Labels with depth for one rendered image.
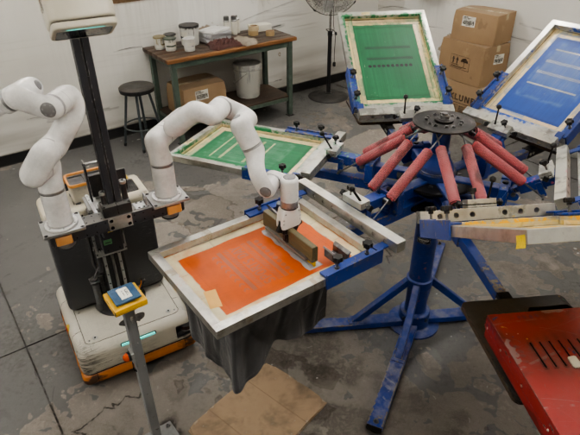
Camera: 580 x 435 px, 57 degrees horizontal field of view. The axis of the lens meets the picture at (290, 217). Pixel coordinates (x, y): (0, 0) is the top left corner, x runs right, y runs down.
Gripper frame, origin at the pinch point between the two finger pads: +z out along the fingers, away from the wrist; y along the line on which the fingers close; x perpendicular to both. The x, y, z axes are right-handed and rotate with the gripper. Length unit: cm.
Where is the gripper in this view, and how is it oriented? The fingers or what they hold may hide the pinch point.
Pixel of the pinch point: (289, 236)
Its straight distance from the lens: 227.9
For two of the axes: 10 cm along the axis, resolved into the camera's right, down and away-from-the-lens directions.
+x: 5.9, 4.3, -6.8
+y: -8.1, 3.2, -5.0
